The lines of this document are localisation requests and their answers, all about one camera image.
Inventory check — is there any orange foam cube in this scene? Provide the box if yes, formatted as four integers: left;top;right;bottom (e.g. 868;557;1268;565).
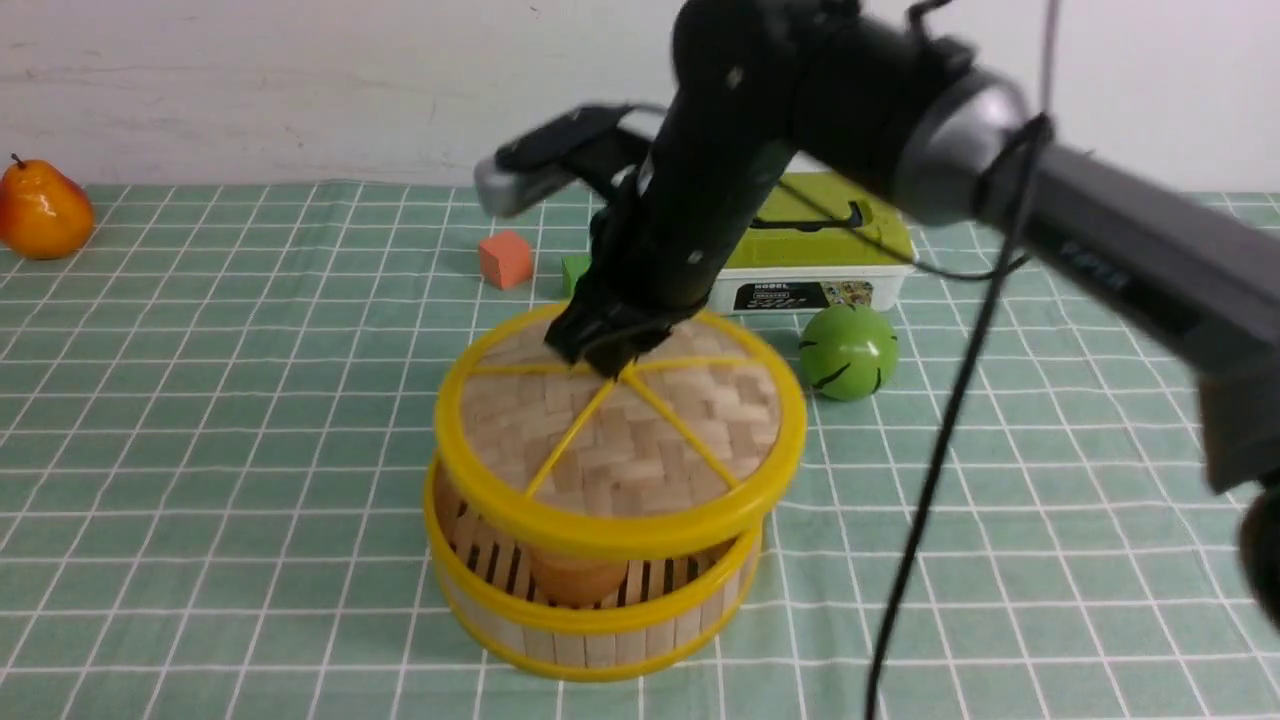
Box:
477;231;535;291

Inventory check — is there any yellow bamboo steamer basket base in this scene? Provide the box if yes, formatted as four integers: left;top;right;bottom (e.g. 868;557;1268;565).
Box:
422;462;763;682

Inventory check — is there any green checked tablecloth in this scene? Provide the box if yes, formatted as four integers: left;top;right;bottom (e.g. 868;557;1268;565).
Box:
1;182;1277;719

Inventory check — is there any orange toy pear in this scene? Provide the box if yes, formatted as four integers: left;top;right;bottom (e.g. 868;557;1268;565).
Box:
1;154;96;261

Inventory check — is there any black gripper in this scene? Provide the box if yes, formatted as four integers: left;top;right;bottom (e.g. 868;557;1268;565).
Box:
544;129;794;378

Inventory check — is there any orange food item inside basket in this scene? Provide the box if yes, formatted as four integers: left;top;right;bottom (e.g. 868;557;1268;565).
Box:
529;547;628;607

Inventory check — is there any green foam cube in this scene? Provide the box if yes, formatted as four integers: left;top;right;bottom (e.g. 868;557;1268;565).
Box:
559;252;591;299

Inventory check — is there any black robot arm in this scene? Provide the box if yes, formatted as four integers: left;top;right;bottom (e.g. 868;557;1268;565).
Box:
545;1;1279;621

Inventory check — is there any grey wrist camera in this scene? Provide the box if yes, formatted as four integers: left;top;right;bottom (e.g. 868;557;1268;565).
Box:
474;102;666;218

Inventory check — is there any green lidded white storage box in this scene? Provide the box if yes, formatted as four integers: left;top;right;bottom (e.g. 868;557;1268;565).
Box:
707;172;915;314

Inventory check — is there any black cable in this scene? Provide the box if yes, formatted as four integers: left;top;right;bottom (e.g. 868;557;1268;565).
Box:
861;0;1059;720

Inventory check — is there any yellow rimmed woven steamer lid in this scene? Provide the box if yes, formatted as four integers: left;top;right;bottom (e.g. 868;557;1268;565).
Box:
434;304;808;561

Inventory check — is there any green toy melon ball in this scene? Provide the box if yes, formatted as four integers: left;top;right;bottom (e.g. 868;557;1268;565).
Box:
799;304;900;402

